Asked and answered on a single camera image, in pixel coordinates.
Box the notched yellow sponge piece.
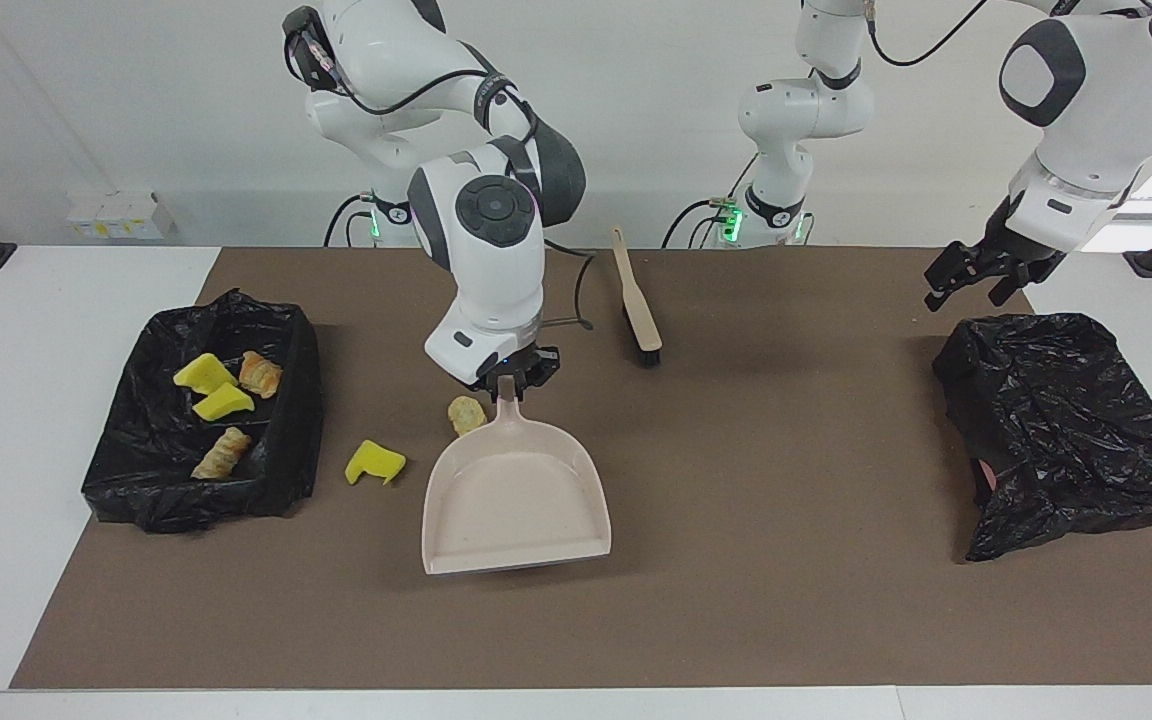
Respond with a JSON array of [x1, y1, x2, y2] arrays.
[[344, 440, 408, 487]]

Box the yellow sponge block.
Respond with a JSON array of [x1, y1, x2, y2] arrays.
[[173, 353, 239, 393]]

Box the pale crumpled food piece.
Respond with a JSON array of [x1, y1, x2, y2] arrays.
[[447, 396, 489, 438]]

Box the white wall socket box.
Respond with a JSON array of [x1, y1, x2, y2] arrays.
[[66, 192, 179, 241]]

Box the brown table mat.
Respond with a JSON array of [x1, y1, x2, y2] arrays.
[[9, 247, 1152, 691]]

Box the crumpled black trash bag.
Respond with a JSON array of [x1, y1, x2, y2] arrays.
[[931, 312, 1152, 563]]

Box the beige hand brush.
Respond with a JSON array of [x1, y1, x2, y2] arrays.
[[611, 226, 663, 368]]

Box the beige plastic dustpan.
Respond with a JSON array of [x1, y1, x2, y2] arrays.
[[421, 375, 613, 576]]

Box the pale flaky pastry piece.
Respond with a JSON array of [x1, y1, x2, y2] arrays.
[[190, 427, 253, 481]]

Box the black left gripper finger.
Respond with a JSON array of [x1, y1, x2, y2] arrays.
[[923, 238, 985, 314], [986, 258, 1049, 309]]

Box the yellow sponge wedge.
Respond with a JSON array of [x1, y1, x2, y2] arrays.
[[192, 383, 257, 422]]

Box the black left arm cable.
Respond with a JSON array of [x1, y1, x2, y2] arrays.
[[861, 0, 992, 71]]

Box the black base cable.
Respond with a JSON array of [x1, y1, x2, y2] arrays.
[[323, 193, 377, 248], [661, 155, 762, 249]]

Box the open black bag-lined bin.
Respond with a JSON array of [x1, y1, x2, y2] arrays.
[[80, 288, 325, 536]]

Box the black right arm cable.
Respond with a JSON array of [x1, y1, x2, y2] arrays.
[[281, 10, 597, 331]]

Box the orange striped croissant piece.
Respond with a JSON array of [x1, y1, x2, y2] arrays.
[[238, 350, 284, 400]]

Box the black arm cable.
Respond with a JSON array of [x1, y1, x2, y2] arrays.
[[281, 10, 597, 331], [861, 0, 992, 71]]

